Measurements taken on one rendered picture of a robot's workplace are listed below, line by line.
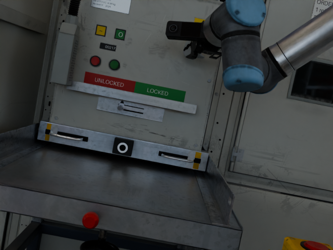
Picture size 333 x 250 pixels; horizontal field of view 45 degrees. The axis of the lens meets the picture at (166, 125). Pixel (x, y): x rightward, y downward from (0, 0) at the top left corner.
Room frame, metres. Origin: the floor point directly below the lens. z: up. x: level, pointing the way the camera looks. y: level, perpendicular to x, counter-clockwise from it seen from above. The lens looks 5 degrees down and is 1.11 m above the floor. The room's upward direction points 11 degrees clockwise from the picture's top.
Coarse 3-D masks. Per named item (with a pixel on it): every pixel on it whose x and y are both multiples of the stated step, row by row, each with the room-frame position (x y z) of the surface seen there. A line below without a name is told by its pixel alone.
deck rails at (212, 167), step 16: (32, 128) 1.20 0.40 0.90; (0, 144) 0.97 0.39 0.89; (16, 144) 1.08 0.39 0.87; (32, 144) 1.22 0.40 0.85; (0, 160) 0.96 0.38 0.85; (208, 160) 1.26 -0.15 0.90; (208, 176) 1.19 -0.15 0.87; (208, 192) 1.05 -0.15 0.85; (224, 192) 0.90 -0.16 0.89; (208, 208) 0.90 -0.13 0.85; (224, 208) 0.86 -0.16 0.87; (224, 224) 0.81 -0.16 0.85
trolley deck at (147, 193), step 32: (32, 160) 1.04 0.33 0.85; (64, 160) 1.11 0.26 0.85; (96, 160) 1.19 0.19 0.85; (128, 160) 1.29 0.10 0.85; (0, 192) 0.80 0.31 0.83; (32, 192) 0.80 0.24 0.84; (64, 192) 0.82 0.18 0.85; (96, 192) 0.87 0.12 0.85; (128, 192) 0.92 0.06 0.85; (160, 192) 0.97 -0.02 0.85; (192, 192) 1.03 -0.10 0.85; (128, 224) 0.80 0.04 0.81; (160, 224) 0.80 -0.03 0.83; (192, 224) 0.81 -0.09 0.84
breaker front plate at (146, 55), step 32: (160, 0) 1.26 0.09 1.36; (192, 0) 1.26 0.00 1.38; (128, 32) 1.26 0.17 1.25; (160, 32) 1.26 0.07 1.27; (128, 64) 1.26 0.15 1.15; (160, 64) 1.26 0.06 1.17; (192, 64) 1.26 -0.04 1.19; (64, 96) 1.25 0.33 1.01; (96, 96) 1.25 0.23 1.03; (192, 96) 1.26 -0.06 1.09; (96, 128) 1.26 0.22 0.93; (128, 128) 1.26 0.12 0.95; (160, 128) 1.26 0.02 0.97; (192, 128) 1.27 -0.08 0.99
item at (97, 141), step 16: (64, 128) 1.24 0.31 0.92; (80, 128) 1.24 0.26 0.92; (64, 144) 1.24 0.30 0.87; (80, 144) 1.24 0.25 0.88; (96, 144) 1.24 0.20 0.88; (112, 144) 1.25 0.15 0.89; (144, 144) 1.25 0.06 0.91; (160, 144) 1.25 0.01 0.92; (160, 160) 1.25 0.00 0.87; (176, 160) 1.25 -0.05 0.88
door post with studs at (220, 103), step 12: (216, 84) 1.49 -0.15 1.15; (216, 96) 1.49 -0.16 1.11; (228, 96) 1.49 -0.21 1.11; (216, 108) 1.49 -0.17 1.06; (228, 108) 1.49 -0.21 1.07; (216, 120) 1.49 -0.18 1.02; (216, 132) 1.49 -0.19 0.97; (204, 144) 1.49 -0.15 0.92; (216, 144) 1.49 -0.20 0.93; (216, 156) 1.49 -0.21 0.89
